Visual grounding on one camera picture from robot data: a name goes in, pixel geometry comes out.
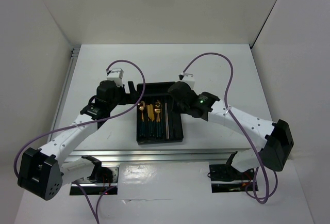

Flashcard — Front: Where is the gold spoon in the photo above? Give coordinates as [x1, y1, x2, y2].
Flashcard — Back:
[138, 101, 145, 137]

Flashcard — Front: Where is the gold fork green handle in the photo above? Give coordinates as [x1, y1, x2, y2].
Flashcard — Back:
[154, 102, 161, 138]
[154, 101, 163, 138]

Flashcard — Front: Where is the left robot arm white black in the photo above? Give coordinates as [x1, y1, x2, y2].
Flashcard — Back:
[16, 80, 138, 200]

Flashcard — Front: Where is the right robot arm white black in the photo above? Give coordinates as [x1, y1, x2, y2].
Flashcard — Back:
[168, 82, 294, 179]

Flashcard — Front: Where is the black cutlery tray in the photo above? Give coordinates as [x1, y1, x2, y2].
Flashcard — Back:
[136, 82, 184, 145]

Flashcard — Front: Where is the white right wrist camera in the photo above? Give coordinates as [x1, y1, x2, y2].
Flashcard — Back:
[178, 73, 195, 89]

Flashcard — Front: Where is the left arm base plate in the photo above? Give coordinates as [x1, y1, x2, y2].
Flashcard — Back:
[77, 164, 119, 196]

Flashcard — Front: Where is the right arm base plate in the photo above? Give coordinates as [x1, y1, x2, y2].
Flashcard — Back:
[207, 164, 255, 193]

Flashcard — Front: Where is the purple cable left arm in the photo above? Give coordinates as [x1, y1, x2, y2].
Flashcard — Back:
[14, 59, 147, 224]

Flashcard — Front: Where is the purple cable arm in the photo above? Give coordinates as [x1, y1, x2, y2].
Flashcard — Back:
[180, 52, 278, 204]
[14, 59, 147, 224]

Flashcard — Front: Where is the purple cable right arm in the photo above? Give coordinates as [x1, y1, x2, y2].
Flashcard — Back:
[180, 52, 278, 204]

